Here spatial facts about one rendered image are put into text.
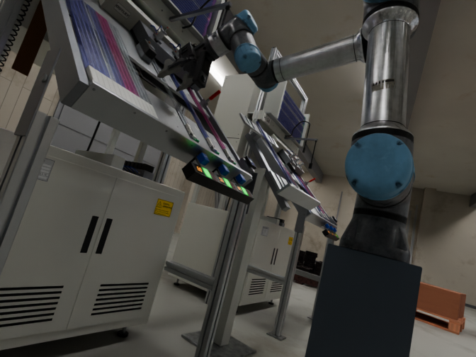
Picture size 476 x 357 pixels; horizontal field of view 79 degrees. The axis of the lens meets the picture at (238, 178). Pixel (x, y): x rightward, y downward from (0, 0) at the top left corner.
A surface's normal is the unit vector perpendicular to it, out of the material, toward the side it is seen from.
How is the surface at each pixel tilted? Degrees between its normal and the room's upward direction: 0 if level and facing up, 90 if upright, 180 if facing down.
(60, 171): 90
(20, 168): 90
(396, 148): 97
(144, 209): 90
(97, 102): 133
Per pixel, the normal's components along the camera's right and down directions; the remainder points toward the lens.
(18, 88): 0.88, 0.15
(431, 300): -0.61, -0.29
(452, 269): -0.41, -0.25
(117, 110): 0.43, 0.74
